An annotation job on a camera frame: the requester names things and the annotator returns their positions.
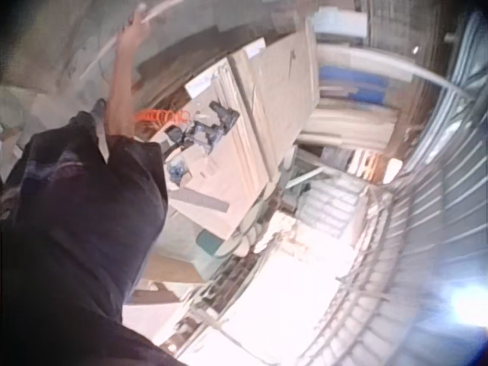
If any person's right hand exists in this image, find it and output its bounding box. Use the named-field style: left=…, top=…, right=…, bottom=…
left=115, top=9, right=153, bottom=47

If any long white plastic strip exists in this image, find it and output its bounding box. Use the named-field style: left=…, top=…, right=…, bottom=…
left=79, top=0, right=182, bottom=80

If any dark pneumatic nail gun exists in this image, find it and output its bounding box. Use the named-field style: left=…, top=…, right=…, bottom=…
left=165, top=100, right=240, bottom=155

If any small blue object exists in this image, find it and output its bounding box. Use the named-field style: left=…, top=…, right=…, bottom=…
left=168, top=158, right=189, bottom=181

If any stack of wooden boards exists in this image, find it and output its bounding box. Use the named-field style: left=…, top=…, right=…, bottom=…
left=167, top=18, right=322, bottom=245

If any grey flat strip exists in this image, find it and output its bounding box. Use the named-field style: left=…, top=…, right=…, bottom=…
left=177, top=188, right=231, bottom=215

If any blue tarp bundle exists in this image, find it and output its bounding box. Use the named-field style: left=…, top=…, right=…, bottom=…
left=317, top=63, right=387, bottom=107

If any teal green container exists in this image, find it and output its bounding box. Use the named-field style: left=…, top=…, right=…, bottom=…
left=194, top=230, right=227, bottom=258

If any curved metal pipe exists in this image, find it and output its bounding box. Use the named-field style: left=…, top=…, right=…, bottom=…
left=315, top=42, right=476, bottom=101

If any concrete staircase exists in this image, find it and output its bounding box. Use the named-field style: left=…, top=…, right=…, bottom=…
left=299, top=177, right=368, bottom=239

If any metal stair railing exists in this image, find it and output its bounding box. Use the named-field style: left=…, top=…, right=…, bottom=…
left=295, top=181, right=424, bottom=366

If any grey metal roller shutter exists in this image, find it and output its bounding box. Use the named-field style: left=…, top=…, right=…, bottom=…
left=380, top=11, right=488, bottom=366

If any orange coiled air hose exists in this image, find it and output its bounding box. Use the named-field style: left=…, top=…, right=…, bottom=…
left=132, top=108, right=191, bottom=126

